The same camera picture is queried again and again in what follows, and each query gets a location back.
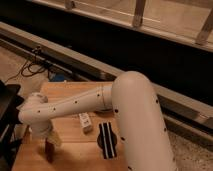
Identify red chili pepper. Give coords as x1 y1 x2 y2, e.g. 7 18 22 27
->
45 141 55 163

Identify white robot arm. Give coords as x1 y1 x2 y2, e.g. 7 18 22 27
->
18 71 178 171

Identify white tube bottle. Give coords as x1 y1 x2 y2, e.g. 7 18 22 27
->
79 113 93 133

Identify wooden cutting board table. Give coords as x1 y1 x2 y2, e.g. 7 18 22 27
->
11 81 134 171

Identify black chair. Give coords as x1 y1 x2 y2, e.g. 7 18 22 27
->
0 80 24 168

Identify black round dish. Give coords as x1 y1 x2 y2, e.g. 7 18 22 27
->
97 132 117 150

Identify black white striped cloth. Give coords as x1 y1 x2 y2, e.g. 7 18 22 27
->
99 122 117 159

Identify blue object on floor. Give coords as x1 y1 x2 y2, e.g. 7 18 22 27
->
50 74 65 82

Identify black cables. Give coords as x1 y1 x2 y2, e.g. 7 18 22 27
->
3 46 54 84

